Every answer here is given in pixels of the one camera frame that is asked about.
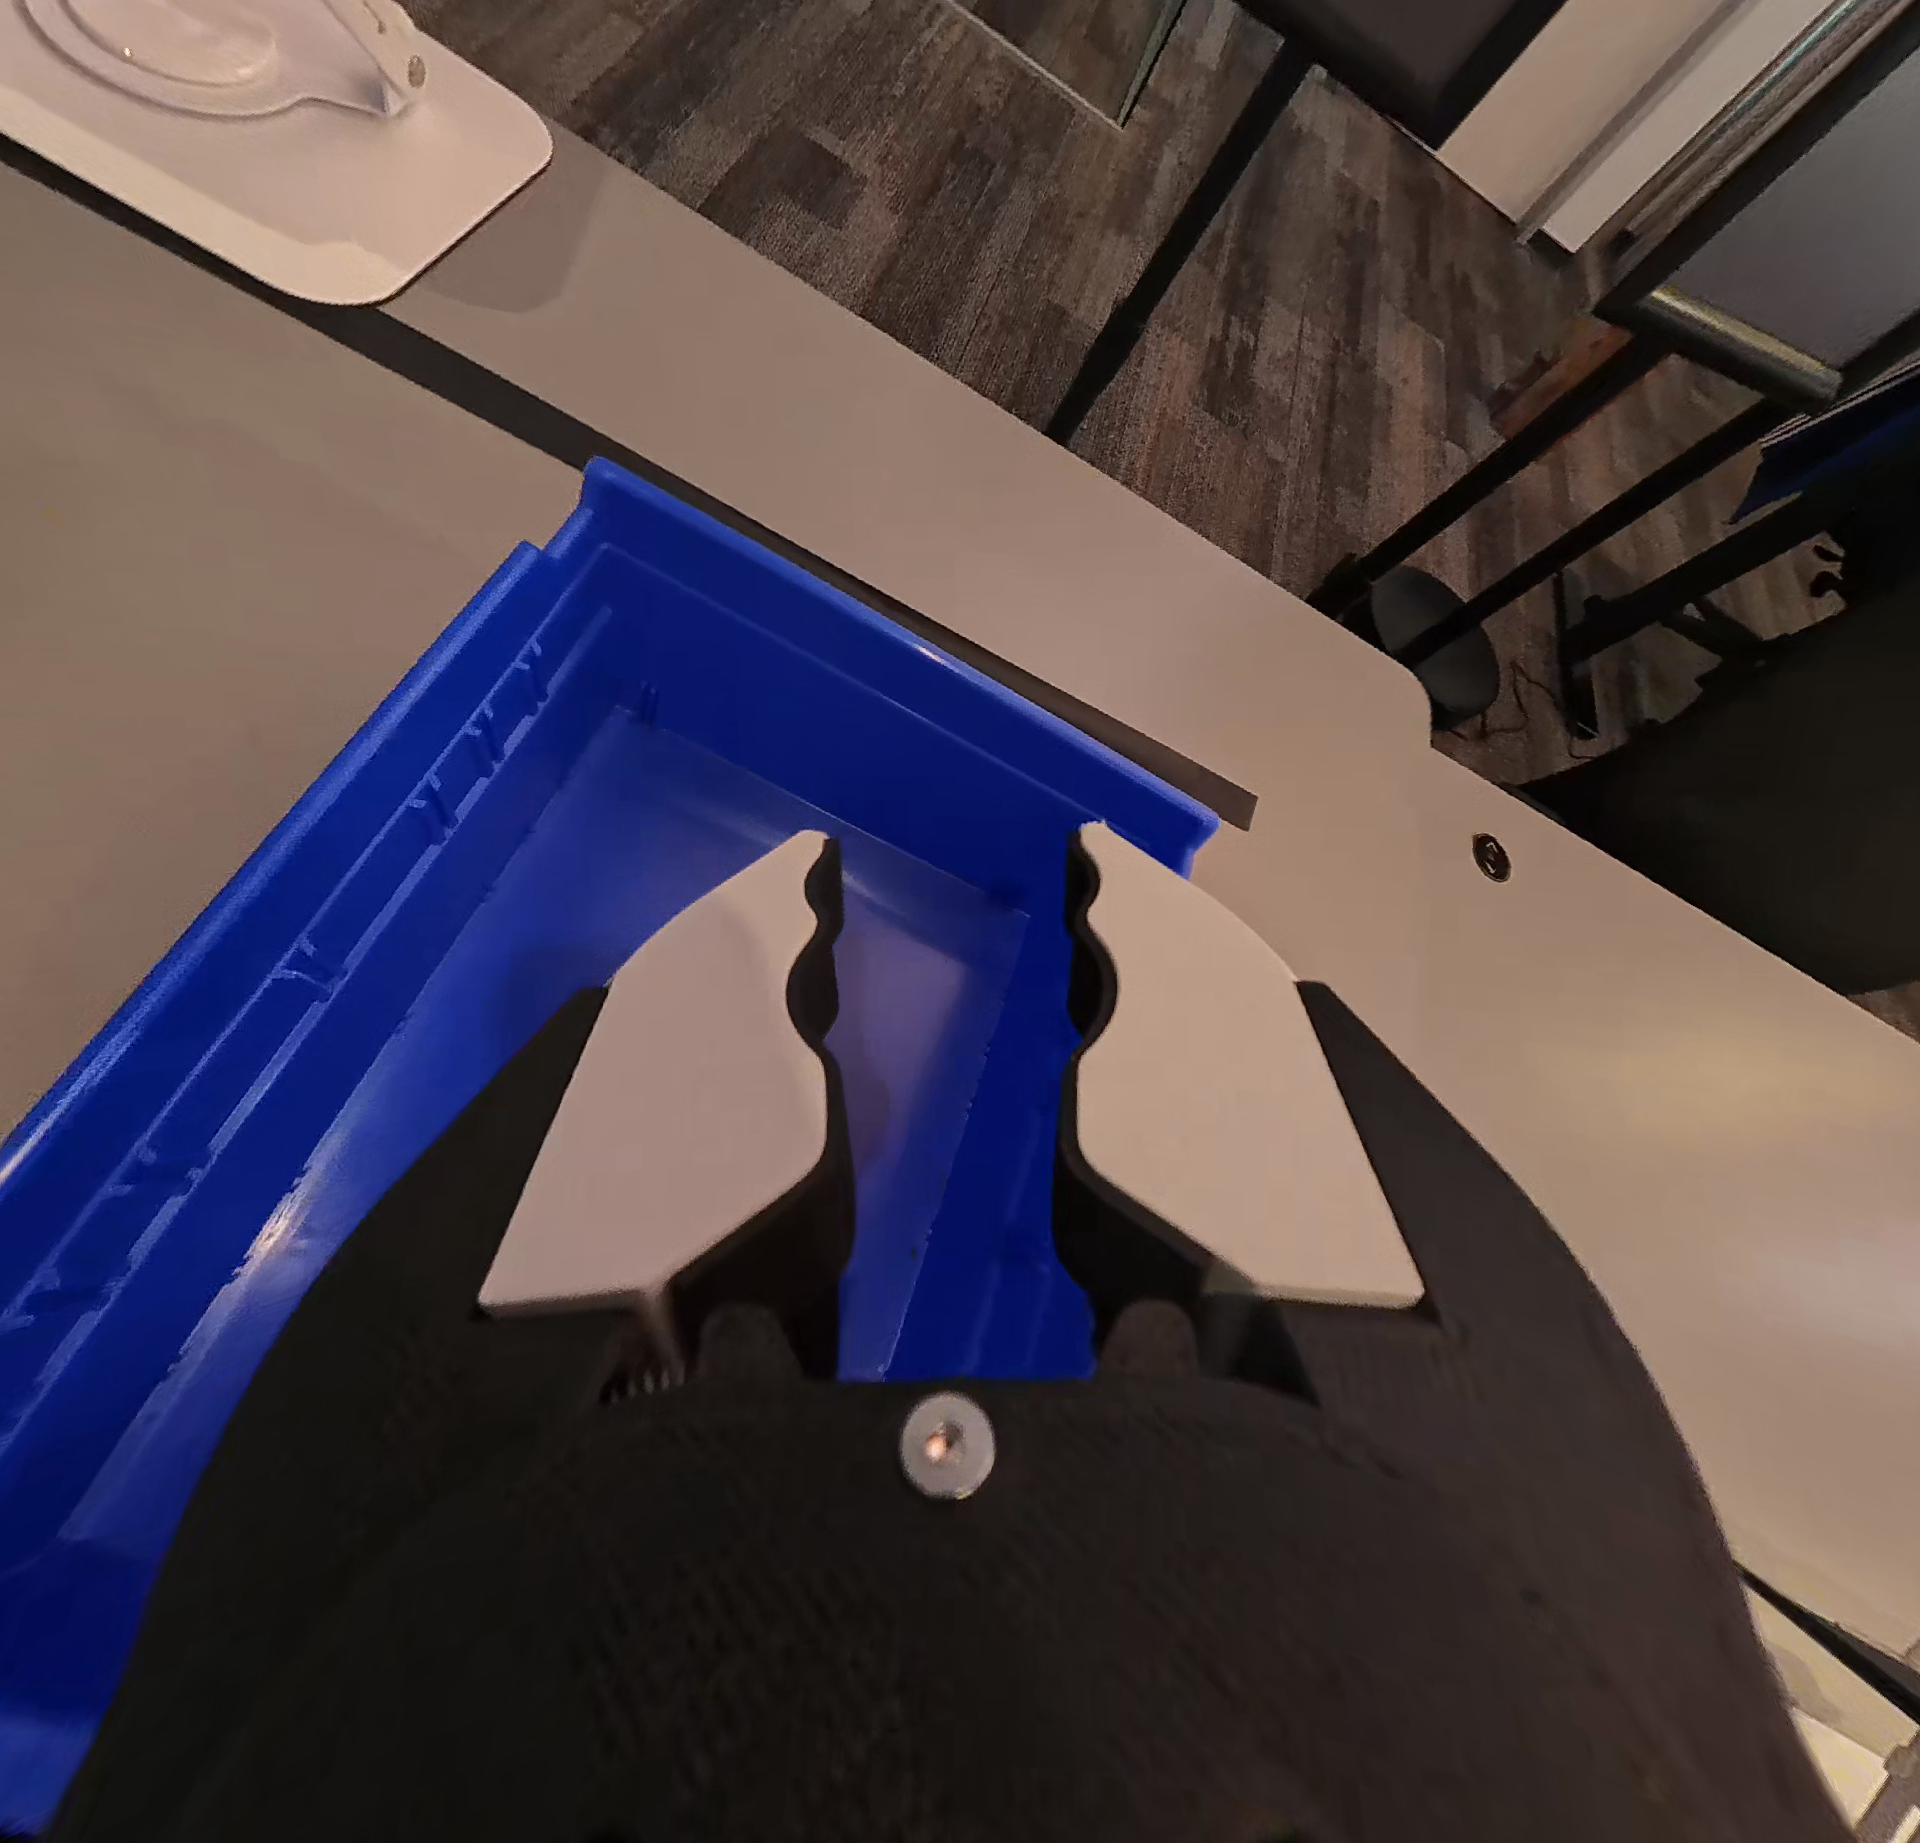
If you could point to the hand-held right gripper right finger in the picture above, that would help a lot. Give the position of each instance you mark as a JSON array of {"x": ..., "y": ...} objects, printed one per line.
[{"x": 1247, "y": 1108}]

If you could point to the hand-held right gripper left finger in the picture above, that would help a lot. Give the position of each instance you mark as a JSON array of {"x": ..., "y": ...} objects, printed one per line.
[{"x": 675, "y": 1108}]

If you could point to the blue plastic bin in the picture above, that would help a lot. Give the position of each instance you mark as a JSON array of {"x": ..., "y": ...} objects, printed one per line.
[{"x": 452, "y": 854}]

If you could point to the round black table grommet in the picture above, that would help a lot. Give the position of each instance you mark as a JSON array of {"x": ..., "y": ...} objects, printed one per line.
[{"x": 1492, "y": 857}]

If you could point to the black round stool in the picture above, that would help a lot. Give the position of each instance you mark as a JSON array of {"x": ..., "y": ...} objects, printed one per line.
[{"x": 1432, "y": 644}]

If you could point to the black office chair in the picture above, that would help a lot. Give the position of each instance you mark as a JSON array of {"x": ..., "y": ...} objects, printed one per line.
[{"x": 1770, "y": 824}]

